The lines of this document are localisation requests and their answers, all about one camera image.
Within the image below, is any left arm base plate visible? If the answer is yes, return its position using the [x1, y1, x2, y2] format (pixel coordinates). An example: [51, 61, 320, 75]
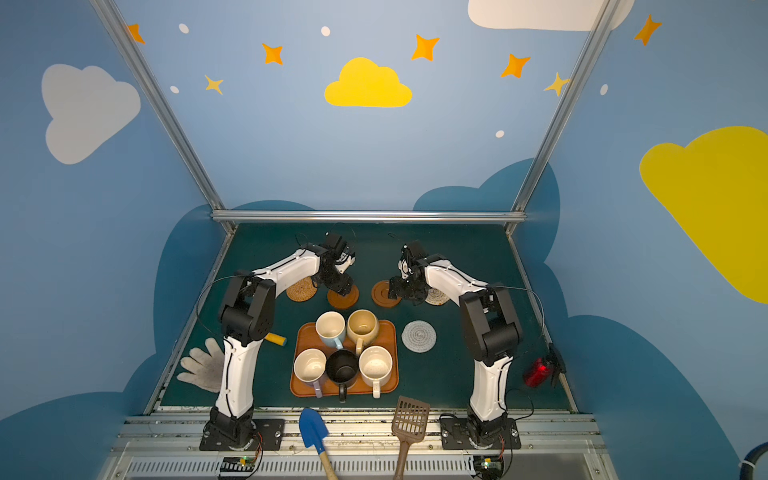
[199, 417, 285, 452]

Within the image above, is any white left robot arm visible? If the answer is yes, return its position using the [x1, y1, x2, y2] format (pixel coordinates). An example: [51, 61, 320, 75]
[208, 233, 355, 444]

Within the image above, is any aluminium back frame rail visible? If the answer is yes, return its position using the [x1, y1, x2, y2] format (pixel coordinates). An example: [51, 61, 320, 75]
[211, 210, 526, 224]

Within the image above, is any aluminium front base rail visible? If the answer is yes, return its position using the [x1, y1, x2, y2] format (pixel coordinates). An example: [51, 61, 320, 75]
[99, 409, 618, 479]

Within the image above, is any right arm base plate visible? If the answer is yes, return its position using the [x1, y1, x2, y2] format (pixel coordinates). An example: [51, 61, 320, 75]
[438, 414, 522, 451]

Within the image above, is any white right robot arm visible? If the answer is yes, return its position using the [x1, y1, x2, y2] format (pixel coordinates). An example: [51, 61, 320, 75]
[388, 241, 523, 439]

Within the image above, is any right green circuit board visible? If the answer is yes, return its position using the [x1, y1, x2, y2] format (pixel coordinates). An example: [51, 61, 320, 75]
[471, 456, 504, 480]

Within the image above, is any multicolour woven round coaster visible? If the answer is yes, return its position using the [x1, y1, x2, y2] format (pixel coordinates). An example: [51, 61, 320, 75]
[425, 287, 451, 306]

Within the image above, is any aluminium frame post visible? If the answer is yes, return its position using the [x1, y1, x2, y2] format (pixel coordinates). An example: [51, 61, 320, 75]
[504, 0, 622, 240]
[90, 0, 225, 212]

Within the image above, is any red emergency stop button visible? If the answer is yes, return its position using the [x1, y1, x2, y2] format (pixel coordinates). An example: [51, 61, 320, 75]
[522, 342, 567, 388]

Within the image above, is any brown wooden round coaster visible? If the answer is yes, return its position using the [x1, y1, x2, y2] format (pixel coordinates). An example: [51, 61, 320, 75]
[371, 280, 401, 308]

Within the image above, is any light blue mug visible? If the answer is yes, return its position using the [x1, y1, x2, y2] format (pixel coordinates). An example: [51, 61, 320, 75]
[315, 311, 346, 350]

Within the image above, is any black mug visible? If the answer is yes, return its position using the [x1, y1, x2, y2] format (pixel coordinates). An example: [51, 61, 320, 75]
[325, 349, 359, 403]

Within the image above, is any lavender mug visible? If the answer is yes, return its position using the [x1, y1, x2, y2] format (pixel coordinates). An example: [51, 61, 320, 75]
[293, 348, 327, 398]

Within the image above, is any white knit glove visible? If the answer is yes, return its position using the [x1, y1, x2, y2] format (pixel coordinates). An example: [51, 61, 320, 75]
[176, 338, 225, 393]

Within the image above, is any aluminium left frame post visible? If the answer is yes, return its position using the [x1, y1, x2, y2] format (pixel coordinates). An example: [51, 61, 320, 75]
[90, 0, 225, 212]

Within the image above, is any brown slotted spatula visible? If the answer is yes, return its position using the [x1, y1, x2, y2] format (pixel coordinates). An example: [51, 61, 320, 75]
[392, 396, 431, 480]

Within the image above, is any blue toy shovel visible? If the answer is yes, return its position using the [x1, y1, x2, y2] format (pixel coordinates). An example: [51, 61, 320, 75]
[299, 408, 338, 480]

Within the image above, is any yellow toy shovel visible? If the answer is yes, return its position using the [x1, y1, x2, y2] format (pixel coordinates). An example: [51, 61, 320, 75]
[265, 333, 287, 346]

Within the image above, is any cream speckled mug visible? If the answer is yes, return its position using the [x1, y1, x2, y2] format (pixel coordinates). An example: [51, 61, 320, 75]
[346, 309, 380, 357]

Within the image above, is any orange brown serving tray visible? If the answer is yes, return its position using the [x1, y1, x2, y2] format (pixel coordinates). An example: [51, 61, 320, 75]
[290, 320, 400, 398]

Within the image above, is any green circuit board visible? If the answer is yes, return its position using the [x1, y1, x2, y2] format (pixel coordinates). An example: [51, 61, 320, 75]
[217, 456, 256, 479]
[471, 456, 504, 480]

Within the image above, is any left green circuit board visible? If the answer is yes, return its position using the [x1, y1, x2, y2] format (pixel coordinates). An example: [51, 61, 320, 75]
[217, 456, 256, 479]

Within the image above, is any aluminium right frame post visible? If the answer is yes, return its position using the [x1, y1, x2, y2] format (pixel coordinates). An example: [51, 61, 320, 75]
[504, 0, 622, 240]

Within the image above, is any grey woven round coaster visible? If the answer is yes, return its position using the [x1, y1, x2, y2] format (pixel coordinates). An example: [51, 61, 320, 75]
[401, 320, 437, 354]

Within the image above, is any white cream mug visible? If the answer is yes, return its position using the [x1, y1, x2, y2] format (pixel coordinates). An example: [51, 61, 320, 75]
[358, 346, 394, 399]

